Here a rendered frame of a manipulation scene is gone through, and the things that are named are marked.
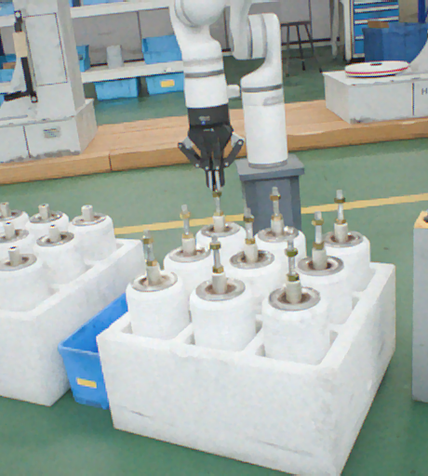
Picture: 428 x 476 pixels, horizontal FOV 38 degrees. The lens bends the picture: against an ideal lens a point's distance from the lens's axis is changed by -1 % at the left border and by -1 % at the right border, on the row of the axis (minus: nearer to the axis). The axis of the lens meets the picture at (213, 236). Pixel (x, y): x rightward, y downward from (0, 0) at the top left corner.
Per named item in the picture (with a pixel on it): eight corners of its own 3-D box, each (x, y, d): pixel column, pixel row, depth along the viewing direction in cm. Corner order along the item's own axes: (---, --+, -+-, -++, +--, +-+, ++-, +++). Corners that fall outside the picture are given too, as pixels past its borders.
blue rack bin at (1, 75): (8, 77, 579) (4, 55, 572) (47, 72, 579) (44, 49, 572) (-8, 84, 532) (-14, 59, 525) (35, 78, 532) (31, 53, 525)
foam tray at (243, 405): (216, 323, 138) (207, 247, 132) (395, 349, 120) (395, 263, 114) (113, 429, 106) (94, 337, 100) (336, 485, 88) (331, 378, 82)
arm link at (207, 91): (241, 95, 117) (238, 61, 115) (227, 105, 107) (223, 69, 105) (194, 99, 119) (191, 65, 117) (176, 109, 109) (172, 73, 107)
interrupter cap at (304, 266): (290, 263, 102) (289, 259, 102) (334, 256, 103) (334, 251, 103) (304, 281, 95) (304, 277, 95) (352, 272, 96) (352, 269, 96)
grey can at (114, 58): (108, 67, 554) (105, 46, 548) (126, 65, 554) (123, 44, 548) (106, 69, 540) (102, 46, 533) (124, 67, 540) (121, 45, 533)
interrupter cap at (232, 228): (207, 224, 124) (207, 221, 124) (245, 225, 122) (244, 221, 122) (195, 238, 118) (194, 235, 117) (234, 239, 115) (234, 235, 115)
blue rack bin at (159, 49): (146, 60, 578) (143, 37, 571) (187, 56, 578) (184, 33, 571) (142, 65, 531) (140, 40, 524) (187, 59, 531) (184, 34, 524)
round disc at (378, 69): (339, 74, 319) (338, 63, 317) (396, 68, 319) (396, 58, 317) (354, 81, 291) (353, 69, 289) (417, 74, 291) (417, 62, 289)
